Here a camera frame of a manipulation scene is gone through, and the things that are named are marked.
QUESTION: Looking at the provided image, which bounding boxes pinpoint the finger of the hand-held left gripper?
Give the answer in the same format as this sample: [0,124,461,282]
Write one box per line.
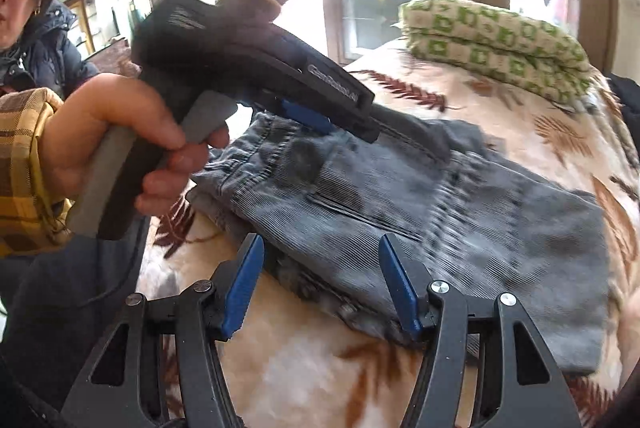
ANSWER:
[277,99,337,135]
[367,104,453,161]

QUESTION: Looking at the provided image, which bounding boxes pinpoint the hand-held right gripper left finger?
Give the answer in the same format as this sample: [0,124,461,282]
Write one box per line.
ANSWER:
[60,233,266,428]

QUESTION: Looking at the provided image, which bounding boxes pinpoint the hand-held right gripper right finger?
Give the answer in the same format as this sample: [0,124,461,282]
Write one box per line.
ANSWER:
[377,233,582,428]

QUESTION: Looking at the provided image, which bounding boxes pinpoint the grey denim pants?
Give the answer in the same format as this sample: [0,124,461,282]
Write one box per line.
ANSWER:
[187,113,611,374]

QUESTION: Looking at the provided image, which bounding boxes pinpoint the person's left forearm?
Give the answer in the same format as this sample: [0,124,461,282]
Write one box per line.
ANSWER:
[0,88,73,259]

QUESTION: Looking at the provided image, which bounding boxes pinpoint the person's left hand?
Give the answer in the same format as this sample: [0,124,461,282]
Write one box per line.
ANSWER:
[42,72,231,219]

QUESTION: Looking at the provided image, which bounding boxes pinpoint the beige leaf print blanket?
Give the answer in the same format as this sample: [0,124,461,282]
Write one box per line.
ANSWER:
[135,35,640,428]

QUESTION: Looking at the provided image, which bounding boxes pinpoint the green checked folded quilt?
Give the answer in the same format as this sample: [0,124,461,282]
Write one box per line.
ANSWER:
[400,0,593,103]

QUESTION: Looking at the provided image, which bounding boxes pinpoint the person's leg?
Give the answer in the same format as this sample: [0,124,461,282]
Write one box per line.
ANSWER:
[0,218,151,414]

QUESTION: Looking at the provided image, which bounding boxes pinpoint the person's torso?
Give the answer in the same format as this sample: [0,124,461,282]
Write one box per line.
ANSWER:
[0,0,101,101]

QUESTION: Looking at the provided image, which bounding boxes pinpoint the black cloth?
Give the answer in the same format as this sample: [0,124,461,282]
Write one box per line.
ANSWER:
[607,75,640,149]

